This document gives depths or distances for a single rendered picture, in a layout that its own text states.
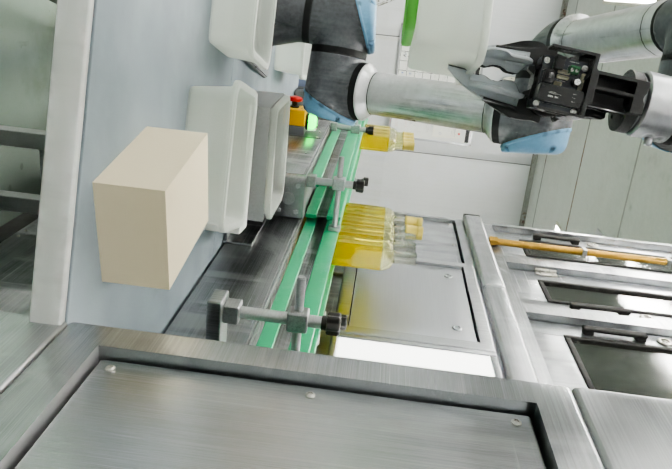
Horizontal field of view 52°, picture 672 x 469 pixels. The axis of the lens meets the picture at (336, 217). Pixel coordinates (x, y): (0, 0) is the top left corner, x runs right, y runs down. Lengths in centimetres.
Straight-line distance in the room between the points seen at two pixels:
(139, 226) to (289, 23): 77
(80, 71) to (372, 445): 43
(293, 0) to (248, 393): 95
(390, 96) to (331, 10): 21
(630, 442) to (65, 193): 55
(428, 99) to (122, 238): 75
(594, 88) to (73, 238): 56
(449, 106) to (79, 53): 79
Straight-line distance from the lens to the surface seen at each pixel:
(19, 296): 165
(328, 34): 141
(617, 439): 65
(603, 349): 171
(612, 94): 82
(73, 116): 70
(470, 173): 770
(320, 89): 140
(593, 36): 115
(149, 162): 77
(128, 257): 76
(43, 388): 63
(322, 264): 134
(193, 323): 106
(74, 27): 71
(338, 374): 65
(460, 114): 132
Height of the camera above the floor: 103
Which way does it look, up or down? 3 degrees down
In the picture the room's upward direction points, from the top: 97 degrees clockwise
